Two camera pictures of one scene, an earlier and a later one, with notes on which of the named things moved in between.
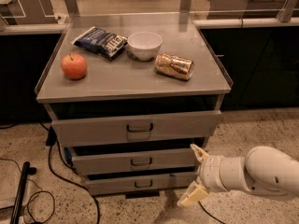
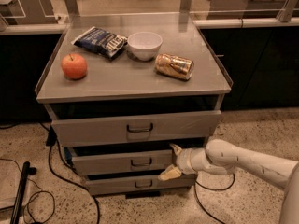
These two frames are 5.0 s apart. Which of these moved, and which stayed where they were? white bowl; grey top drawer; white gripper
Moved: white gripper
Stayed: grey top drawer; white bowl
